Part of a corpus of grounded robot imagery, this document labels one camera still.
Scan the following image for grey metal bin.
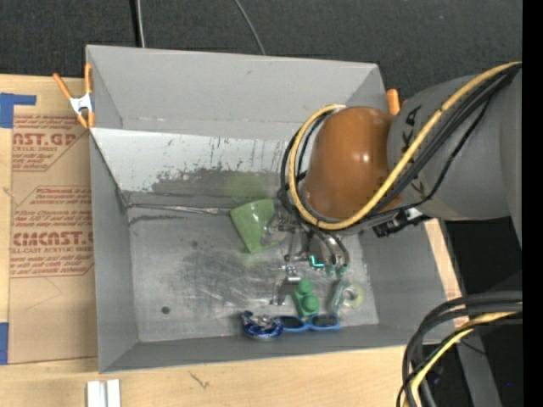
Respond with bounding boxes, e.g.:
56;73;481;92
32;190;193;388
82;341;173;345
84;43;457;375

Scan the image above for shiny blue crumpled wrapper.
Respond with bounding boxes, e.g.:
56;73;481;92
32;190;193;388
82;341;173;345
240;309;284;342

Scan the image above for brown cardboard board red print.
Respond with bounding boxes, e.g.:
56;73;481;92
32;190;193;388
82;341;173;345
0;73;99;366

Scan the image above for green toy block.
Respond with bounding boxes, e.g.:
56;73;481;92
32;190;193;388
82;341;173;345
291;278;321;319

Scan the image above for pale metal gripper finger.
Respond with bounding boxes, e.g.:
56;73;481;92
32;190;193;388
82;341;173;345
328;278;352;315
270;264;302;307

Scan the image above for light green cup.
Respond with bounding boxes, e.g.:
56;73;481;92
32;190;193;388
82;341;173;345
229;198;277;254

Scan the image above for black cylinder on white bracket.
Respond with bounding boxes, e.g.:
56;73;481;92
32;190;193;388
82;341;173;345
372;207;426;239

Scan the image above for blue sunglasses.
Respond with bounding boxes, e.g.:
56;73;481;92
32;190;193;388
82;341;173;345
277;313;342;334

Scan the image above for pale yellow ring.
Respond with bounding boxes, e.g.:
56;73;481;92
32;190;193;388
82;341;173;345
344;282;366;308

